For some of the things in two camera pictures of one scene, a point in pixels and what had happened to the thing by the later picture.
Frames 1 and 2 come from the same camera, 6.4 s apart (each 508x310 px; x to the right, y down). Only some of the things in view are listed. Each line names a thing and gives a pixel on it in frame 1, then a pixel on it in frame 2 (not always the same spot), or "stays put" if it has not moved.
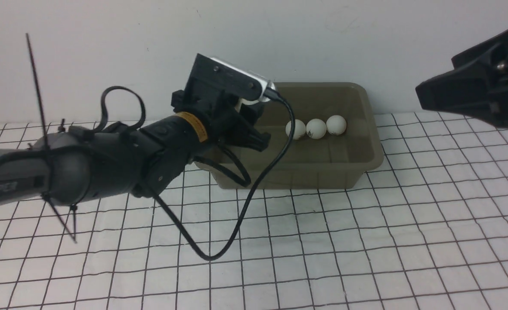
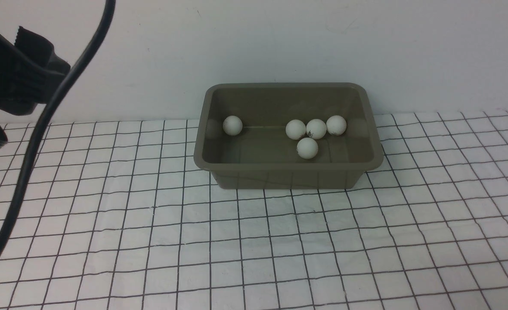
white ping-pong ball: (299, 130) stays put
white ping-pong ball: (336, 125) stays put
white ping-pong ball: (248, 102) -> (307, 148)
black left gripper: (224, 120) -> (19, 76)
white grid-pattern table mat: (442, 223) stays put
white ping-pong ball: (316, 128) stays put
